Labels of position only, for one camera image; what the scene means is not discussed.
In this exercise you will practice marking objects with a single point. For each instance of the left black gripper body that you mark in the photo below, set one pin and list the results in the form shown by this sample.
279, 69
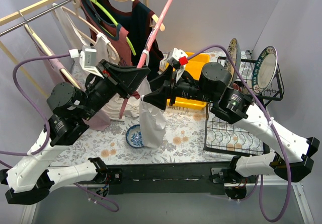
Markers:
113, 79

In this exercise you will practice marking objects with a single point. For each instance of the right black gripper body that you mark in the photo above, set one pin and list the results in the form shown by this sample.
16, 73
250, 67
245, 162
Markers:
169, 87

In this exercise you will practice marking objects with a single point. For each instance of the pink plastic hanger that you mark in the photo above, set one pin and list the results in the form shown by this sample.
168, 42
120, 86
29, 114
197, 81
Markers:
153, 34

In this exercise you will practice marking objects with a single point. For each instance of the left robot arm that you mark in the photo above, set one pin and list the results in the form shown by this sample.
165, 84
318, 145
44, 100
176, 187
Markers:
32, 178

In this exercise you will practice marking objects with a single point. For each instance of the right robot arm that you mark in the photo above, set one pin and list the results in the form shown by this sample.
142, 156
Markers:
291, 156

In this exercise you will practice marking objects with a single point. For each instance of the pink tank top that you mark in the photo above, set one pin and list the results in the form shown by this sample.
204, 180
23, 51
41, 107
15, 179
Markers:
59, 73

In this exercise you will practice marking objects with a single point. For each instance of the cream white tank top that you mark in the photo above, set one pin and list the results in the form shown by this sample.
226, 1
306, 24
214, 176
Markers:
104, 48

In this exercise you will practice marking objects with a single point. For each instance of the navy maroon tank top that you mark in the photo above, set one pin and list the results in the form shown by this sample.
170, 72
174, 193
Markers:
138, 41

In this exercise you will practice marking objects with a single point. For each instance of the lime green hanger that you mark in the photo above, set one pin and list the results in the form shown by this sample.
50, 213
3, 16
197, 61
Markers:
113, 21

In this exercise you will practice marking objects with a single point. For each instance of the crumpled white cloth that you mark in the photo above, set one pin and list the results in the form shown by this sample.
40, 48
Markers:
112, 108

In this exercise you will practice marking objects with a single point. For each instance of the yellow plastic bin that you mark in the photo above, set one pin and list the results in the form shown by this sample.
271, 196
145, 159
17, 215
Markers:
194, 68

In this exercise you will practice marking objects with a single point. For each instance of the blue white ceramic bowl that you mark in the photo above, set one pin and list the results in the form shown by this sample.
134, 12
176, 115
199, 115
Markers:
133, 136

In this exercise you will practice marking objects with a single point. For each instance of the floral tablecloth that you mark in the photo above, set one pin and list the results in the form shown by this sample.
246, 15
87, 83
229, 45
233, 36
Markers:
191, 136

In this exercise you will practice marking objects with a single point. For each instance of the floral patterned plate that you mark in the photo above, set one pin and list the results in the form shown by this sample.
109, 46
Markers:
235, 53

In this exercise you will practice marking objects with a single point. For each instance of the green rimmed white plate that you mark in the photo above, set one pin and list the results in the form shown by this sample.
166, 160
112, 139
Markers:
264, 69

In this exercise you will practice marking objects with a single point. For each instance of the wooden clothes rack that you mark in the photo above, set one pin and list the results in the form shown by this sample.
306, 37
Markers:
19, 14

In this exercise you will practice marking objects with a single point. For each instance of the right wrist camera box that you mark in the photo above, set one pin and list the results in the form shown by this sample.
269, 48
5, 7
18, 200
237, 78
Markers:
178, 59

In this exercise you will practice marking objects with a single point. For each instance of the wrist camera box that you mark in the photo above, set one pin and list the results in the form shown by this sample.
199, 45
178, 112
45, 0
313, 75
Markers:
178, 59
87, 59

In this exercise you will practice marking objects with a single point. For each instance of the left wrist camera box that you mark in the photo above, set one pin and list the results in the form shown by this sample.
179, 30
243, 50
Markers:
87, 59

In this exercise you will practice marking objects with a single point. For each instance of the black wire dish rack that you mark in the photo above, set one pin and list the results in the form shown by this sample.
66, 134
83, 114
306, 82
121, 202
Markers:
239, 123

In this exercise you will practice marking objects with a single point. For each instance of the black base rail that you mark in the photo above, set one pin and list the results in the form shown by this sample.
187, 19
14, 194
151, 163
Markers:
165, 178

